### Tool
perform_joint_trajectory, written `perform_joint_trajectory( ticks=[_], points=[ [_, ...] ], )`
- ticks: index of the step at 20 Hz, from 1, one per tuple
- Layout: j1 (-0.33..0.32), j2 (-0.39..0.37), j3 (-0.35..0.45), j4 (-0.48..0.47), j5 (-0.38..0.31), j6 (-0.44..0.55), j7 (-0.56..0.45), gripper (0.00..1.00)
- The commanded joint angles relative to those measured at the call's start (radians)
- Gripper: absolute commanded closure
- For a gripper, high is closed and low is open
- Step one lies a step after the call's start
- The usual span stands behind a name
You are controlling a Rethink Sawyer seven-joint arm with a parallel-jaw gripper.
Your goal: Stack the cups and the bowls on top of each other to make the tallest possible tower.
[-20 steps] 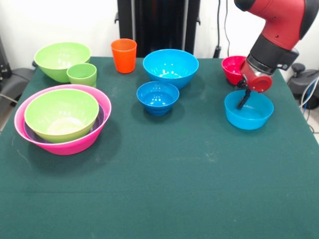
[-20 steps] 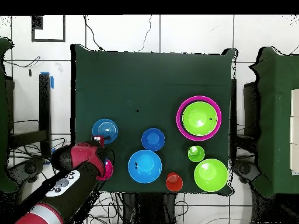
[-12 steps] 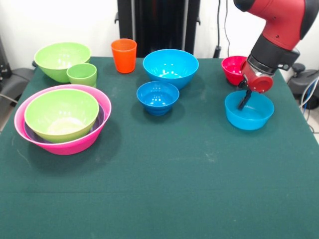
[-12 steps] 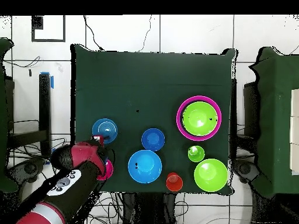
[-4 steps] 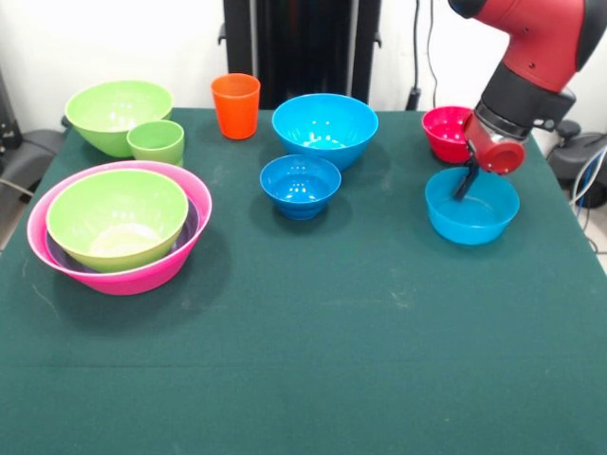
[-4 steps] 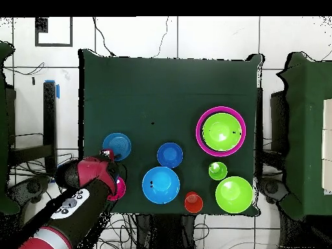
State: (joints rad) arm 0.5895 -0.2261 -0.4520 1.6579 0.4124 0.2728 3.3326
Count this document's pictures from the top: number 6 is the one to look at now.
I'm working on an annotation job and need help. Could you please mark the light blue straight-sided bowl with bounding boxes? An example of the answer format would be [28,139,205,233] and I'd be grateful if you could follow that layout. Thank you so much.
[102,132,132,161]

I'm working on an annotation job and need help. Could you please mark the large pink bowl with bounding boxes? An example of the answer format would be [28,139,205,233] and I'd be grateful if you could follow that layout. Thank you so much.
[195,106,247,158]

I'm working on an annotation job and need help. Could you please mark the green bowl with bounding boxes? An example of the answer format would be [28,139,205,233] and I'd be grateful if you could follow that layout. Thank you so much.
[215,176,254,214]
[202,112,243,152]

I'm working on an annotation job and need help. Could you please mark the small pink bowl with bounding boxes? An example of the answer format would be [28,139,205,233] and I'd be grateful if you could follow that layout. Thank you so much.
[107,176,127,202]

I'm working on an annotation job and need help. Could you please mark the small dark blue bowl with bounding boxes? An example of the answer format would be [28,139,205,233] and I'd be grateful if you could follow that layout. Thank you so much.
[156,142,184,169]

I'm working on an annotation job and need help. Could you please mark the large blue bowl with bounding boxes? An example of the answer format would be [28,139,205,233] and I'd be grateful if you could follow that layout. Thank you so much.
[141,166,181,205]

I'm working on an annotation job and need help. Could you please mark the dark green table cloth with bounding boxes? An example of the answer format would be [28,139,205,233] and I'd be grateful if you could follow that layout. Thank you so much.
[78,49,265,217]

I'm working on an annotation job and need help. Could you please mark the orange cup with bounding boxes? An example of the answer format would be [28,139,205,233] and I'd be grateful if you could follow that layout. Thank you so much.
[184,191,204,214]

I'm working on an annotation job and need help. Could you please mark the green cup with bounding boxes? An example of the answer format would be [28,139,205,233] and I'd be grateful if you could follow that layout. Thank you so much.
[208,161,228,181]

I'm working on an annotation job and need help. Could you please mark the green-clothed side table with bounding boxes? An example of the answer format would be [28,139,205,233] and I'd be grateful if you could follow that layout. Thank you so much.
[276,51,332,221]
[0,41,20,216]

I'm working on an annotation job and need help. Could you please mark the white boxes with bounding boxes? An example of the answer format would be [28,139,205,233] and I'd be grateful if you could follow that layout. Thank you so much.
[321,98,332,195]

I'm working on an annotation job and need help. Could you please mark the black post with blue tape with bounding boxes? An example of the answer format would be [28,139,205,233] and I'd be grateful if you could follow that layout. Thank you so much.
[8,80,61,177]

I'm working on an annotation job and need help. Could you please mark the bundle of floor cables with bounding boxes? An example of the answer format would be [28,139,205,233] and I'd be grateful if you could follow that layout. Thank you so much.
[10,152,138,249]

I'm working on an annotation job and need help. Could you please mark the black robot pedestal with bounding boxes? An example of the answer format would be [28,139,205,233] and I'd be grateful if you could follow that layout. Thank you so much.
[134,213,198,249]

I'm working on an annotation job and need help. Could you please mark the thin black floor cable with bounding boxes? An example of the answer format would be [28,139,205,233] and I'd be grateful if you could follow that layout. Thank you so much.
[92,17,116,56]
[152,17,169,58]

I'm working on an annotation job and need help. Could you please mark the black square floor frame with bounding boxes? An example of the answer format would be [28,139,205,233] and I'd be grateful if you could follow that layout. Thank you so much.
[34,17,73,47]

